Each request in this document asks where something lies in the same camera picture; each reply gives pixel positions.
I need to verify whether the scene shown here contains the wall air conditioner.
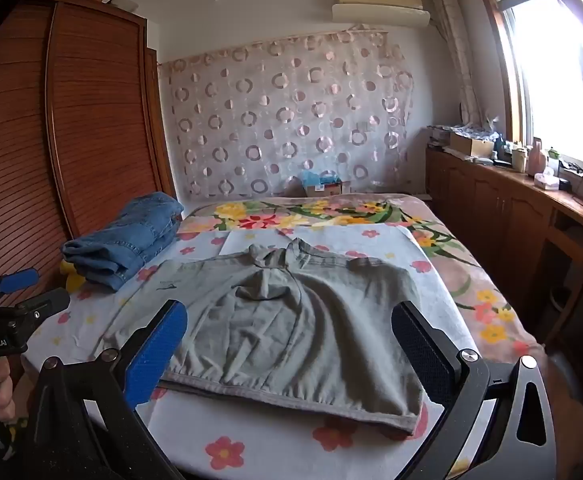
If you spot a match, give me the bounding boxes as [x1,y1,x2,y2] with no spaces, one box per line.
[331,0,431,28]

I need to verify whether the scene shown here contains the grey-green pants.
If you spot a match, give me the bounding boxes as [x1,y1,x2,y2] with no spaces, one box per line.
[94,237,429,436]

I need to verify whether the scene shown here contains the sheer circle-pattern curtain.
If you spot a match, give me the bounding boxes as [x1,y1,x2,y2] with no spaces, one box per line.
[158,27,417,198]

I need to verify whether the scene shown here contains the wooden slatted wardrobe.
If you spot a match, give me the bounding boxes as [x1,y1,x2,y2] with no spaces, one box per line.
[0,0,177,311]

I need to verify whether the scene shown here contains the yellow plush toy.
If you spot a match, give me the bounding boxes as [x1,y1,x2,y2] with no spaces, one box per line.
[60,259,85,294]

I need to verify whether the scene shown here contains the brown cardboard box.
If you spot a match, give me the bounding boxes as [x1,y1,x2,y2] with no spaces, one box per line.
[449,131,496,158]

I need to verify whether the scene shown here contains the pink bottle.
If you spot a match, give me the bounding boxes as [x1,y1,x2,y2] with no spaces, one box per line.
[526,139,547,177]

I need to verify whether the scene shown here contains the small cardboard box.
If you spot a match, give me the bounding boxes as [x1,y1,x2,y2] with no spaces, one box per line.
[304,180,345,198]

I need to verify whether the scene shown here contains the beige window curtain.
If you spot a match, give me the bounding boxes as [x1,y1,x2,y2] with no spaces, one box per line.
[429,0,482,123]

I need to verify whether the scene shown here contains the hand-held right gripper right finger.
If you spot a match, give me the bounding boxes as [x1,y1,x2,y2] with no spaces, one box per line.
[391,301,557,480]

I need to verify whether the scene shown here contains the long wooden cabinet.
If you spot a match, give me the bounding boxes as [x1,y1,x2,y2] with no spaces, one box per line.
[424,142,583,361]

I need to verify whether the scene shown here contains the pile of papers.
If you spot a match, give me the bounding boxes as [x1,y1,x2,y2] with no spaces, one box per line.
[426,122,455,150]

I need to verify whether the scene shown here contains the floral blanket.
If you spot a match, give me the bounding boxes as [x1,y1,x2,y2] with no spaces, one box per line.
[176,192,547,361]

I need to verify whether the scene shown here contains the blue plastic bag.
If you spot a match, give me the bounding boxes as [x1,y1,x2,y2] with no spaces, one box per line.
[300,170,339,187]

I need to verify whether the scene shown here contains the white flower-print sheet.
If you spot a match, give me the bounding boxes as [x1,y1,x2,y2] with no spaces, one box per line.
[21,222,477,480]

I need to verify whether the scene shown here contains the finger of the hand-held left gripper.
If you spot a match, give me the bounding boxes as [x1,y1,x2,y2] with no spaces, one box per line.
[0,267,40,306]
[15,287,72,322]

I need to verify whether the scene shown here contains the folded blue jeans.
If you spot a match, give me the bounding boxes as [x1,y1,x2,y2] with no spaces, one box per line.
[61,191,186,293]

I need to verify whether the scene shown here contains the window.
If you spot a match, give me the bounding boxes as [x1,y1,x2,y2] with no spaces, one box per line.
[474,0,583,181]

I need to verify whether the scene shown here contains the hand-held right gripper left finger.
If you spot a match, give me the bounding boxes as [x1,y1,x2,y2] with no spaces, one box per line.
[21,299,189,480]

